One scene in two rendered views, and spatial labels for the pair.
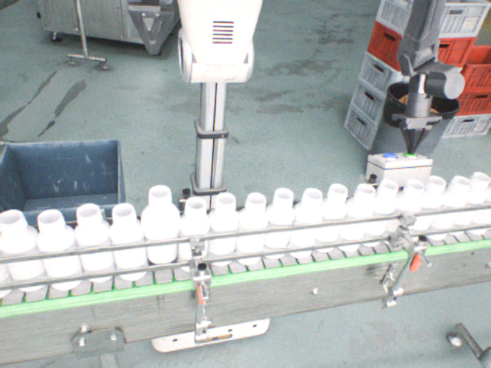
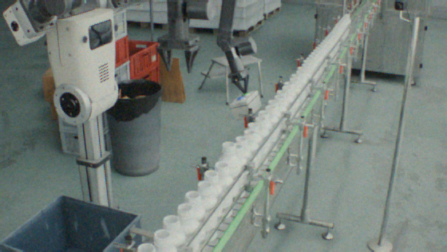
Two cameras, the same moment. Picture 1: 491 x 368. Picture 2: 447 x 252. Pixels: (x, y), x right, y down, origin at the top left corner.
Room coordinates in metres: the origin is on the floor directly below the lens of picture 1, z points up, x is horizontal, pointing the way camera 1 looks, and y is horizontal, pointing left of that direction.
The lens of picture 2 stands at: (-0.30, 1.12, 1.79)
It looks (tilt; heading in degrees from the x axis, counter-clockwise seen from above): 23 degrees down; 311
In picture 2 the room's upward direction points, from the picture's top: straight up
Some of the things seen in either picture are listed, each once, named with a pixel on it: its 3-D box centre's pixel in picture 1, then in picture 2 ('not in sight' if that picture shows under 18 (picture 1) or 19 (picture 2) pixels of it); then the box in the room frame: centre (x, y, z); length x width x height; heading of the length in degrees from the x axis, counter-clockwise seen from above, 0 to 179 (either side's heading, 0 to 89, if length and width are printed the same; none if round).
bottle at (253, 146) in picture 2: (251, 229); (248, 155); (0.57, -0.01, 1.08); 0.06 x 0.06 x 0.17
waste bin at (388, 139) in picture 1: (405, 139); (134, 128); (2.43, -1.01, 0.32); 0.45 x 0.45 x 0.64
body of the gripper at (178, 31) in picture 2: not in sight; (178, 30); (0.66, 0.20, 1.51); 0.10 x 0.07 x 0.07; 20
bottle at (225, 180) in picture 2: (128, 242); (221, 190); (0.49, 0.21, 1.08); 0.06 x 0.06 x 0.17
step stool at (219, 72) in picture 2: not in sight; (230, 75); (3.00, -2.81, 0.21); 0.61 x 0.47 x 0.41; 163
